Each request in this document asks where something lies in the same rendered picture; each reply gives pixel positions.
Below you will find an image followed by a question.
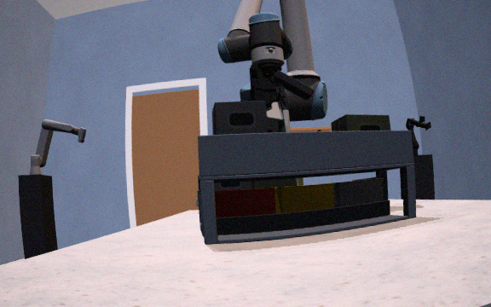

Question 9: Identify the red bin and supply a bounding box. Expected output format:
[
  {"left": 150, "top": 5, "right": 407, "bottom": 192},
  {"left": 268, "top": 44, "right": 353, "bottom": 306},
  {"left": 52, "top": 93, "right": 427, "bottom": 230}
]
[{"left": 215, "top": 188, "right": 276, "bottom": 217}]

